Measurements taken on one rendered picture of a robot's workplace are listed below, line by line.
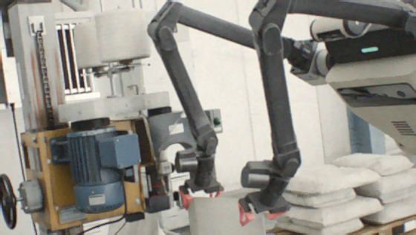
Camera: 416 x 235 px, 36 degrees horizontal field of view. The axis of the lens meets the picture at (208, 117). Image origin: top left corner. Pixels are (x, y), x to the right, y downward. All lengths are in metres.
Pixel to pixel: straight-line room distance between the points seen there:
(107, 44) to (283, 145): 0.67
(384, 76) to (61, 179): 1.04
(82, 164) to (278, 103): 0.67
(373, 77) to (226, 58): 5.30
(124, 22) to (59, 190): 0.57
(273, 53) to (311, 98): 6.32
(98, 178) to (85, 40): 0.53
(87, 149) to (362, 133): 6.42
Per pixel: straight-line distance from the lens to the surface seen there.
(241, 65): 7.19
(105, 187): 1.92
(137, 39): 1.97
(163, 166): 2.15
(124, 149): 1.87
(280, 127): 1.58
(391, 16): 1.56
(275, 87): 1.52
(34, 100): 2.12
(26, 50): 2.12
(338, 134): 8.01
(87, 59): 2.21
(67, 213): 2.10
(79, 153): 1.93
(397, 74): 1.80
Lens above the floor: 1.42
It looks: 3 degrees down
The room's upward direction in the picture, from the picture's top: 7 degrees counter-clockwise
